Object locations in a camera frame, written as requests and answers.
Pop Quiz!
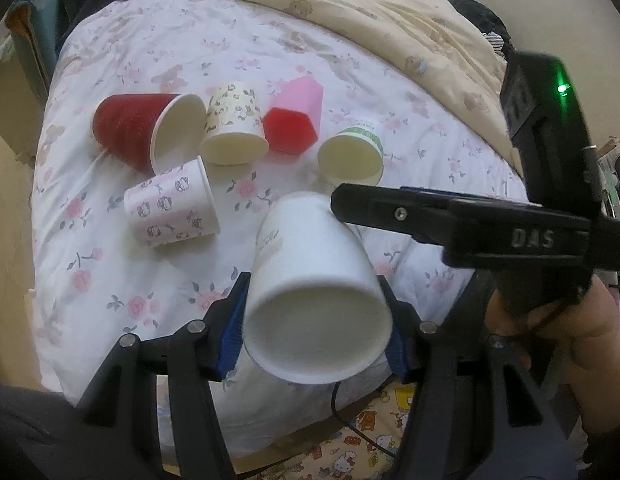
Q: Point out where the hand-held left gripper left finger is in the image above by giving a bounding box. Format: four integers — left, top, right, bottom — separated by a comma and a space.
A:
77, 272, 252, 480

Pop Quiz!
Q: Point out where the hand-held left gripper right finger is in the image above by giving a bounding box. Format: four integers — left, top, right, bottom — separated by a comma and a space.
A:
376, 276, 577, 480

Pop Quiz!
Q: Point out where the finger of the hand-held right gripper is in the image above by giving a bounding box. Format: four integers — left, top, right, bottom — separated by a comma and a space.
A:
399, 185, 543, 207
330, 183, 457, 248

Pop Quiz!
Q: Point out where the white paper cup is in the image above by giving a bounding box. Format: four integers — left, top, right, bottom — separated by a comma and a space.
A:
242, 192, 394, 385

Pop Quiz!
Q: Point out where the green striped paper cup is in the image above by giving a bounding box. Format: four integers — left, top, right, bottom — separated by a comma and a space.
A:
317, 118, 385, 187

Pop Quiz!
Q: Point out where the pink plastic cup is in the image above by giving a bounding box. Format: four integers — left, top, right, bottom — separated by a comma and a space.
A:
262, 75, 325, 155

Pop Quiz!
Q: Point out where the pink cat print paper cup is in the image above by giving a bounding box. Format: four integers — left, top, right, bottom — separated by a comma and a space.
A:
123, 157, 221, 248

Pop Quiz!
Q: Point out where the cream cartoon print paper cup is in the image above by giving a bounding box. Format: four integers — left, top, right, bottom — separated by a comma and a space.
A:
198, 81, 270, 167

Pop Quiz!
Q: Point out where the red ribbed paper cup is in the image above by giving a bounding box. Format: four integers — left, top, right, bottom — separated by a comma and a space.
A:
92, 92, 209, 176

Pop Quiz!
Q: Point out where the person's right hand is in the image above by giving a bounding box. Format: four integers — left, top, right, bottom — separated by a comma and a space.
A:
487, 275, 620, 436

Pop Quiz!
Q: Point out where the yellow cartoon print sheet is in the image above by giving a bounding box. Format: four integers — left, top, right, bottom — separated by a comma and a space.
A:
155, 382, 421, 480

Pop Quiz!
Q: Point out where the black white striped cloth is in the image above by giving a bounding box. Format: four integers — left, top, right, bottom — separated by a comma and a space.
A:
450, 0, 513, 58

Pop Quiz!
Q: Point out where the beige bear print quilt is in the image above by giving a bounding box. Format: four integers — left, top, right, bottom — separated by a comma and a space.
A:
140, 0, 522, 173

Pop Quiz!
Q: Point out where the person's dark trouser leg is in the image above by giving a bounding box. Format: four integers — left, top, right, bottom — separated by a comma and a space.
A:
0, 381, 166, 480

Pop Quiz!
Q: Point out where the white floral blanket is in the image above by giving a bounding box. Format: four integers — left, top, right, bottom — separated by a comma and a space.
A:
31, 0, 531, 458

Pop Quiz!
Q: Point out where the cardboard box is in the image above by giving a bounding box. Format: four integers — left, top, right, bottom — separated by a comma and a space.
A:
0, 0, 61, 136

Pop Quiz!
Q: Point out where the black cable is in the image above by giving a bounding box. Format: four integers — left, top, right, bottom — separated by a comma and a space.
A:
331, 382, 397, 458

